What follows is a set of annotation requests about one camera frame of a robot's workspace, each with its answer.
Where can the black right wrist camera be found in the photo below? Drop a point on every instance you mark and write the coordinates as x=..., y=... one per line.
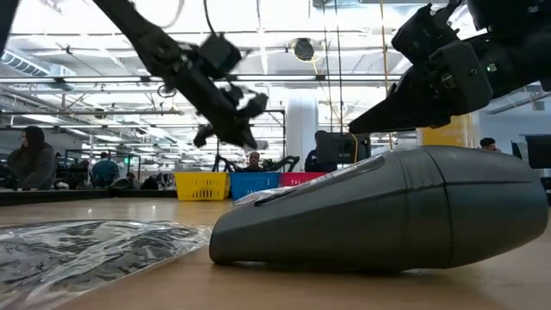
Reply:
x=424, y=34

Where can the white building pillar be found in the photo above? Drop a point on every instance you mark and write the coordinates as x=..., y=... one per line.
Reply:
x=301, y=129

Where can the black monitor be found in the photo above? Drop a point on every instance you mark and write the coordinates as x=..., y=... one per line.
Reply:
x=539, y=151

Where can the black control box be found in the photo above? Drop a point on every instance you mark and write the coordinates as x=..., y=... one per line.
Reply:
x=342, y=147

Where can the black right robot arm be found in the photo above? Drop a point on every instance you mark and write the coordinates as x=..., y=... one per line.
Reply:
x=516, y=43

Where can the black hair net clear packet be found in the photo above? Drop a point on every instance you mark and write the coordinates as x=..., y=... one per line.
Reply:
x=86, y=254

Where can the red plastic basket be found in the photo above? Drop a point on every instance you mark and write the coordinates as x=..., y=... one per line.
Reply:
x=299, y=178

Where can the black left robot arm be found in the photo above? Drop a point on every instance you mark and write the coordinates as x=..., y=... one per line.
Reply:
x=146, y=39

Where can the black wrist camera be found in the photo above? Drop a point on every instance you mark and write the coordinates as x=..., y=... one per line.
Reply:
x=424, y=34
x=220, y=55

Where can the large yellow bottle white cap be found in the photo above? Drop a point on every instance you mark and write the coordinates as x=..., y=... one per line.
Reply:
x=452, y=131

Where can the yellow plastic basket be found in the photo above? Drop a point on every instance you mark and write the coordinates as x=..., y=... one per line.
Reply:
x=201, y=186

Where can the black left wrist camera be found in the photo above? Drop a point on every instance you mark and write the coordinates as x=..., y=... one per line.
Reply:
x=220, y=55

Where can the person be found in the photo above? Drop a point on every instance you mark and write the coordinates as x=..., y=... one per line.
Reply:
x=32, y=163
x=313, y=161
x=488, y=143
x=104, y=172
x=254, y=161

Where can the background black robot arm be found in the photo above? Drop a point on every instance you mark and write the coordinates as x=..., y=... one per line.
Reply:
x=282, y=163
x=224, y=164

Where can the dark grey travel bottle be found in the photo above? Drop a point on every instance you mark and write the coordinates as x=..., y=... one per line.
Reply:
x=387, y=215

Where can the black hanging ceiling device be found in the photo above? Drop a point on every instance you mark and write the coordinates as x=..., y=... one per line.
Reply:
x=304, y=49

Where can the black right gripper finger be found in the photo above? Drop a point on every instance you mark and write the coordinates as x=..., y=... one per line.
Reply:
x=400, y=109

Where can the blue plastic basket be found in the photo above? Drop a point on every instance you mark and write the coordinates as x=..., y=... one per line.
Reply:
x=254, y=184

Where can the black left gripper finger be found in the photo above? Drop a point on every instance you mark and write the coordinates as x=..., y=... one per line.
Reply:
x=247, y=137
x=228, y=134

